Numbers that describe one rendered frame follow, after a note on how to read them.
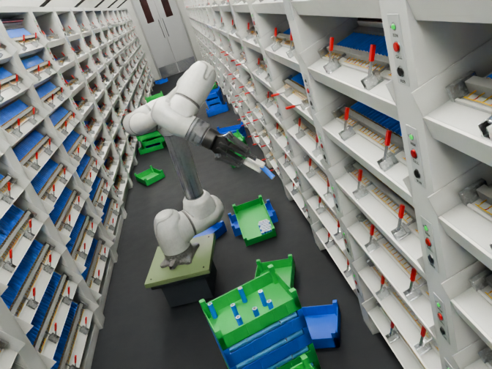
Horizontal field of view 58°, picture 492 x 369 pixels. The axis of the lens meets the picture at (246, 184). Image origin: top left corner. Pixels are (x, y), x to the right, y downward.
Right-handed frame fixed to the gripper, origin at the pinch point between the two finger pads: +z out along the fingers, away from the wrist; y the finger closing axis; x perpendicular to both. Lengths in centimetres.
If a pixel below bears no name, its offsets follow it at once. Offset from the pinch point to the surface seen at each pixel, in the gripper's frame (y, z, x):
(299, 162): -28, 23, 59
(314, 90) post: 34.6, 4.6, 3.0
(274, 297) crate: -28.3, 29.9, -26.5
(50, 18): -112, -198, 195
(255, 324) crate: -26, 25, -42
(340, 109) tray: 33.3, 15.0, 3.1
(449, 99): 71, 20, -56
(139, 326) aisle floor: -126, -8, -4
